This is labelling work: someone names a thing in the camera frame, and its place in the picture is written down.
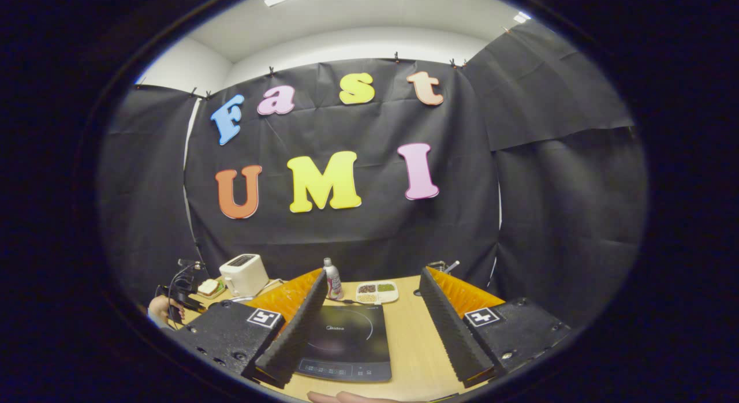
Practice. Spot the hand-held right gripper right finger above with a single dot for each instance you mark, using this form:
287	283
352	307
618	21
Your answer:
447	328

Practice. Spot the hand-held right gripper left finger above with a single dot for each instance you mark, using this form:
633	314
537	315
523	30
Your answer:
294	334

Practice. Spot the black induction cooktop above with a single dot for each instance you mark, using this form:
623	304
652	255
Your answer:
352	339

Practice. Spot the bread slice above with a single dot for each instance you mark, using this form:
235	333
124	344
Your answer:
208	286

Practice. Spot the small plate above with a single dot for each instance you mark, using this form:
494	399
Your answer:
216	292

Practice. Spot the metal spoon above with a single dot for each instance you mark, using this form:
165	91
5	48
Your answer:
452	266

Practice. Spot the white toaster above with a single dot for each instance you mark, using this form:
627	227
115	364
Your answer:
245	276

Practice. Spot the small bottle with label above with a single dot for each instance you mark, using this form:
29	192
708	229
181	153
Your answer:
332	282

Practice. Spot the pile of green beans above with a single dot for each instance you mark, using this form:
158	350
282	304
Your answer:
386	287

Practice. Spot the white divided tray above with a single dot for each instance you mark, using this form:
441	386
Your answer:
376	299

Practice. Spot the pile of beige beans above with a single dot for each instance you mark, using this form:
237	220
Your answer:
366	297

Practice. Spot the pile of dark red beans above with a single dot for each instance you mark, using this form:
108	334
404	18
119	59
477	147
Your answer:
366	288

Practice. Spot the black backdrop cloth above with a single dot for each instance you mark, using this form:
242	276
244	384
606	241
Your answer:
375	235

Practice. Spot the row of black cloth clips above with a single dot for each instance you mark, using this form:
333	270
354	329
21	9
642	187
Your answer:
396	58

